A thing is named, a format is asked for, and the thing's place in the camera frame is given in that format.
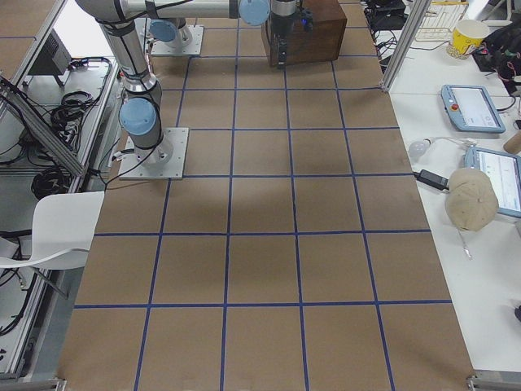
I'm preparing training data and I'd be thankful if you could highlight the beige cap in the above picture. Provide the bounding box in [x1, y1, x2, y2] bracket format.
[445, 168, 499, 231]

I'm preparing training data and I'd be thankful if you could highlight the white chair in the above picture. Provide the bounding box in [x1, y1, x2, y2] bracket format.
[1, 191, 105, 270]

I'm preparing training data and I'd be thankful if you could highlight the near teach pendant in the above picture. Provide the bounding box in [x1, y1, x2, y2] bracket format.
[463, 147, 520, 218]

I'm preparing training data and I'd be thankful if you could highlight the teach pendant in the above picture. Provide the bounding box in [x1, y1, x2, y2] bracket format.
[463, 147, 520, 218]
[440, 85, 506, 134]

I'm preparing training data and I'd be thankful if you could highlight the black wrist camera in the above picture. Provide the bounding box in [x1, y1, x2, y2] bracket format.
[300, 8, 313, 33]

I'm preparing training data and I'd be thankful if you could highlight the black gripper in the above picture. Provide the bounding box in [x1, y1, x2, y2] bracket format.
[270, 12, 293, 68]

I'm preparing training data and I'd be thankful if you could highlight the dark wooden drawer cabinet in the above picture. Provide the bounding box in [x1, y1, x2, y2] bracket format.
[261, 0, 347, 67]

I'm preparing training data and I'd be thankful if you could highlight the aluminium frame post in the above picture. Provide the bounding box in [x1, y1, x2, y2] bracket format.
[380, 0, 431, 92]

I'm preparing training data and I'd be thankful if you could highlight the far teach pendant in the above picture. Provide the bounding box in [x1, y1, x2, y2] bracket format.
[440, 85, 506, 134]

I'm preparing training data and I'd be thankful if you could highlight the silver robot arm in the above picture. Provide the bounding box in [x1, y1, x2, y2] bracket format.
[149, 18, 192, 48]
[77, 1, 301, 165]

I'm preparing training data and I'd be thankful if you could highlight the white light bulb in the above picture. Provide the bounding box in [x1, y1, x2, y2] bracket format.
[408, 138, 435, 160]

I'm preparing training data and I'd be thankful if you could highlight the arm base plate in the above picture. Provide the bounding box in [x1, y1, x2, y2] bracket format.
[142, 20, 204, 57]
[118, 127, 189, 180]

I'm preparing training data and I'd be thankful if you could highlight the yellow paper cup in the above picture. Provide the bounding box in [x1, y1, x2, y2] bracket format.
[446, 20, 490, 59]

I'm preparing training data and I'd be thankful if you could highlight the gold wire rack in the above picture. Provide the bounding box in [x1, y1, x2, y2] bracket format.
[415, 1, 469, 42]

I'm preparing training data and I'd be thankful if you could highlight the black power adapter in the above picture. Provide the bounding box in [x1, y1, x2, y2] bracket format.
[414, 169, 449, 191]

